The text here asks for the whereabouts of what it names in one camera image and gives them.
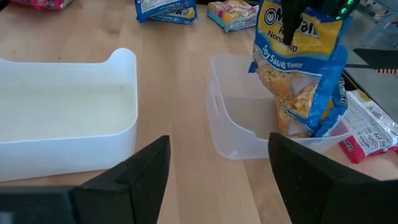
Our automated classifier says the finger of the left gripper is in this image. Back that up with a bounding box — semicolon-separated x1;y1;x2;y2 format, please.
281;0;312;46

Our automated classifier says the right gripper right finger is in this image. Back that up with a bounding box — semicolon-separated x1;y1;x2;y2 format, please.
268;133;398;224

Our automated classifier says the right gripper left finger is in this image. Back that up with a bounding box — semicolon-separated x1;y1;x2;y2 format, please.
0;135;171;224

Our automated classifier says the blue Maruchan ramen pack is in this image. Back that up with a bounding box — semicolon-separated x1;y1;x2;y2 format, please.
248;0;354;139
134;0;198;23
149;6;199;25

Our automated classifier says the red Maruchan ramen pack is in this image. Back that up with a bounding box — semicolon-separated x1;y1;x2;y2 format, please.
8;0;74;12
323;89;398;165

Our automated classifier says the teal Maruchan ramen pack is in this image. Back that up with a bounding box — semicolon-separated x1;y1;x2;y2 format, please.
206;0;261;34

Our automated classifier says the dark chair base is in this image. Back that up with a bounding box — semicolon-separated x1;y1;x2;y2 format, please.
354;0;398;47

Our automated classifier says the black hazard-striped floor mat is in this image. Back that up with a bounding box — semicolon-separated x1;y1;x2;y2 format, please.
343;48;398;75

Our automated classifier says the clear plastic bin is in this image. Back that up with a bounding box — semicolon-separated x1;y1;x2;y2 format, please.
206;54;351;161

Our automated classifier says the white plastic bin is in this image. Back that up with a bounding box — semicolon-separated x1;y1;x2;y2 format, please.
0;47;139;183

